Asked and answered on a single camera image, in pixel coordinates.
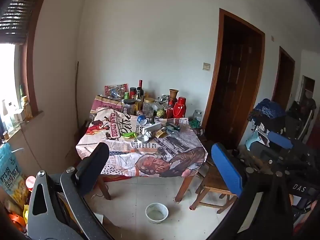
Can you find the white bucket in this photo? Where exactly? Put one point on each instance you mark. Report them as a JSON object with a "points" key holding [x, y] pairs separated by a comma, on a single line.
{"points": [[157, 213]]}

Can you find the round metal tin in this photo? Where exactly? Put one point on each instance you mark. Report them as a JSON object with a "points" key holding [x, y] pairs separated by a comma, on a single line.
{"points": [[143, 138]]}

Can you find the dark wine bottle red cap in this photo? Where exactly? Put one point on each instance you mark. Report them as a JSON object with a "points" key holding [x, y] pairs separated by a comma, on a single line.
{"points": [[140, 91]]}

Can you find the light blue plastic bag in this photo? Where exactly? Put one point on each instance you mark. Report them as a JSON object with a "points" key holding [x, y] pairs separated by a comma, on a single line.
{"points": [[253, 141]]}

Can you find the green foil wrapper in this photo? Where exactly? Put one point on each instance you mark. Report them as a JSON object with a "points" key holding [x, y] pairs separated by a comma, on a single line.
{"points": [[128, 135]]}

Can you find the gold lid plastic jar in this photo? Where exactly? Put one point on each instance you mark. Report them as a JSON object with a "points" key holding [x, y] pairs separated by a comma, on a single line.
{"points": [[149, 107]]}

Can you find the small yellow bottle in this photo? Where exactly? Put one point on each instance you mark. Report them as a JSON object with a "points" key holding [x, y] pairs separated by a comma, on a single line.
{"points": [[161, 133]]}

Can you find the teal plastic bag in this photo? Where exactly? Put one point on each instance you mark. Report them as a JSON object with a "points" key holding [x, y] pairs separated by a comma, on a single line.
{"points": [[173, 129]]}

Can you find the yellow green spiky ball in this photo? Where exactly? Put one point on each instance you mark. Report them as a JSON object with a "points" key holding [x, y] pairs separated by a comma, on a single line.
{"points": [[160, 113]]}

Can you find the printed newspaper-style tablecloth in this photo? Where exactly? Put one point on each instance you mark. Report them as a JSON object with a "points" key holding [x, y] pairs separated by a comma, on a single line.
{"points": [[125, 152]]}

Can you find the brown glass jar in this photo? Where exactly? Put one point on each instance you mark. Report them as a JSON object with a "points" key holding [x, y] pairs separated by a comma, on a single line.
{"points": [[199, 131]]}

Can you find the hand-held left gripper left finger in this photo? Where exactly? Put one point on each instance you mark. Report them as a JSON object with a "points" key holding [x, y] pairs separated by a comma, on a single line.
{"points": [[95, 165]]}

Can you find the blue printed plastic bag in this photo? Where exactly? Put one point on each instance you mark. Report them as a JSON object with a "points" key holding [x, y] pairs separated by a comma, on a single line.
{"points": [[11, 170]]}

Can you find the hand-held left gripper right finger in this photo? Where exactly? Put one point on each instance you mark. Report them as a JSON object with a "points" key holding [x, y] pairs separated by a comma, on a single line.
{"points": [[226, 170]]}

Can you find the pink printed woven sack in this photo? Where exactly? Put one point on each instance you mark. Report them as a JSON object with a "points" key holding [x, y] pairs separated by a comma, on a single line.
{"points": [[105, 103]]}

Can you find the crumpled plastic packaging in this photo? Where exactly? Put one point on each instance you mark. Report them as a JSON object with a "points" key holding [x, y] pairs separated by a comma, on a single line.
{"points": [[163, 98]]}

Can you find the long white box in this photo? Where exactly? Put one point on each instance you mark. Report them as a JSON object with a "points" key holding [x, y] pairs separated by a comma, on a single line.
{"points": [[153, 127]]}

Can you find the blue patterned cloth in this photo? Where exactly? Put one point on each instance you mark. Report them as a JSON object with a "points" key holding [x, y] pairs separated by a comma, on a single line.
{"points": [[268, 108]]}

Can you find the beige light switch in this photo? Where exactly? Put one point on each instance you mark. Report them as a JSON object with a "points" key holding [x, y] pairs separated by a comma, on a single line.
{"points": [[206, 66]]}

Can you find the clear glass jar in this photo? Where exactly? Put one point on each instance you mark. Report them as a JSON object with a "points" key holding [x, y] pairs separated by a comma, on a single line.
{"points": [[197, 115]]}

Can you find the clear glass bottle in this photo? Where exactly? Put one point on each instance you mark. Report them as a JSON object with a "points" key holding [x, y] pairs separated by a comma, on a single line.
{"points": [[7, 116]]}

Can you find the brown ceramic vase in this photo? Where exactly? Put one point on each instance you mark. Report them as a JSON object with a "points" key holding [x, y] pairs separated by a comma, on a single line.
{"points": [[173, 94]]}

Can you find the clear bottle yellow label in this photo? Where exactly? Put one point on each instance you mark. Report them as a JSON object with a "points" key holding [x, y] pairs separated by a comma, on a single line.
{"points": [[138, 100]]}

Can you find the slim red bottle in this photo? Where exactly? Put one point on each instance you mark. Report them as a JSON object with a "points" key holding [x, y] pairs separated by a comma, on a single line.
{"points": [[169, 108]]}

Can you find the red thermos flask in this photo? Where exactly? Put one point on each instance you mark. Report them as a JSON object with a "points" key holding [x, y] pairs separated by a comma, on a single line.
{"points": [[180, 107]]}

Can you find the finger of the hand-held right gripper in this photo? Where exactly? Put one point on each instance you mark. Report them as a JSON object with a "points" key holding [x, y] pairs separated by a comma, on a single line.
{"points": [[280, 140], [260, 148]]}

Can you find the dark wooden door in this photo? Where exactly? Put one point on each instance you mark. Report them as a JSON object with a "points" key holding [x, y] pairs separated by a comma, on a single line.
{"points": [[235, 80], [283, 80]]}

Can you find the orange lid jar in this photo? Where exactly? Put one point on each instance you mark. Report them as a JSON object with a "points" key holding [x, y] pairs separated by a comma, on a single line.
{"points": [[30, 183]]}

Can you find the black lid plastic jar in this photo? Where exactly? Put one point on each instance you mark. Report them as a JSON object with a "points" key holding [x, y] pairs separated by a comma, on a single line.
{"points": [[129, 107]]}

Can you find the yellow liquid bottle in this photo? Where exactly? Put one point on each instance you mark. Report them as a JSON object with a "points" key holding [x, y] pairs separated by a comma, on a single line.
{"points": [[27, 108]]}

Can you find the red snack bag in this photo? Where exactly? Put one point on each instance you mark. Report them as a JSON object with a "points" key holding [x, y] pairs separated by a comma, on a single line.
{"points": [[116, 90]]}

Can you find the green capped bottle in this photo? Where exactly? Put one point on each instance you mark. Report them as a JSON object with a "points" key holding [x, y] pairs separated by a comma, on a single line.
{"points": [[127, 95]]}

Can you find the black printed bag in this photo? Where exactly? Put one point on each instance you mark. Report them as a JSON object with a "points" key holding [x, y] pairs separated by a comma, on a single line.
{"points": [[272, 125]]}

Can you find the brown wooden window frame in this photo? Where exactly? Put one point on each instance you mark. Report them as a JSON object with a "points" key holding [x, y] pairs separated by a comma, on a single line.
{"points": [[31, 80]]}

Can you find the wooden chair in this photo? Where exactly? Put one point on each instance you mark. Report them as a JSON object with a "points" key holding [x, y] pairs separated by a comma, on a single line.
{"points": [[212, 180]]}

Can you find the green glass bottle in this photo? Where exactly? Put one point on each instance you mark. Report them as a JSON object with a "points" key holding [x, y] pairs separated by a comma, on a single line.
{"points": [[22, 92]]}

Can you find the dark window blind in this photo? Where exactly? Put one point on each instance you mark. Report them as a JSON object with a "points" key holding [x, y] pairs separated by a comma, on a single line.
{"points": [[17, 12]]}

